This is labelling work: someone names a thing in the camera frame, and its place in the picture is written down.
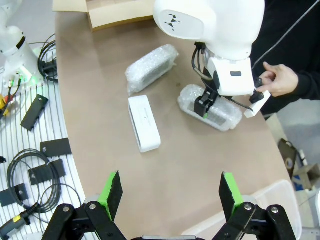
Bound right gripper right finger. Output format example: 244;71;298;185
212;171;298;240

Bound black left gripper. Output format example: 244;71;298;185
194;67;221;120

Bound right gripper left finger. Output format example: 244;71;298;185
42;169;128;240

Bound bubble clock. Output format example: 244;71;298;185
124;44;180;97
176;84;243;133

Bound person's left forearm black sleeve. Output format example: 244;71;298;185
296;71;320;101

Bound white right robot arm base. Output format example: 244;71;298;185
0;0;44;87

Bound person's left hand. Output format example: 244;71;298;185
258;61;300;98

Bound clear plastic bin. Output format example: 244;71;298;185
179;179;303;240

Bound black flat mounting plate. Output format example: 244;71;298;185
40;137;73;159
20;94;50;132
27;158;67;186
0;182;28;207

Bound white rectangular box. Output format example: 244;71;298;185
127;94;162;154

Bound brown bag with tape roll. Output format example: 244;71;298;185
278;137;299;179

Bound small open cardboard box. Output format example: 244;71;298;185
291;163;320;192

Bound white tube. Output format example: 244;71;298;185
298;149;309;166

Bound person's black jacket torso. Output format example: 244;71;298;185
249;0;320;118

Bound brown cardboard box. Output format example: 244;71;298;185
52;0;156;32

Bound yellow red emergency stop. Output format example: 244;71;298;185
0;92;12;119

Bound thin black camera cable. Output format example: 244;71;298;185
219;96;253;113

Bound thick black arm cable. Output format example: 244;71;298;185
191;41;213;83

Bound black yellow cable connector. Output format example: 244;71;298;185
0;202;41;240

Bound grey coiled cable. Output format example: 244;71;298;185
6;148;84;225

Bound black coiled cable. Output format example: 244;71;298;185
37;33;59;83

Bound black cables with green plugs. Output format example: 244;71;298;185
6;71;27;102

